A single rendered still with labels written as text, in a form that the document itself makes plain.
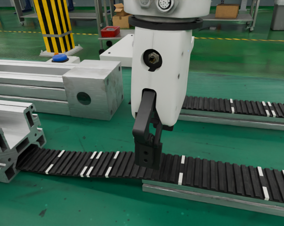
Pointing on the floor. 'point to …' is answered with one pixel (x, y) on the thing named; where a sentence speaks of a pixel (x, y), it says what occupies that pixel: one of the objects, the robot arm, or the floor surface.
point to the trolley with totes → (109, 30)
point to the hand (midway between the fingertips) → (156, 138)
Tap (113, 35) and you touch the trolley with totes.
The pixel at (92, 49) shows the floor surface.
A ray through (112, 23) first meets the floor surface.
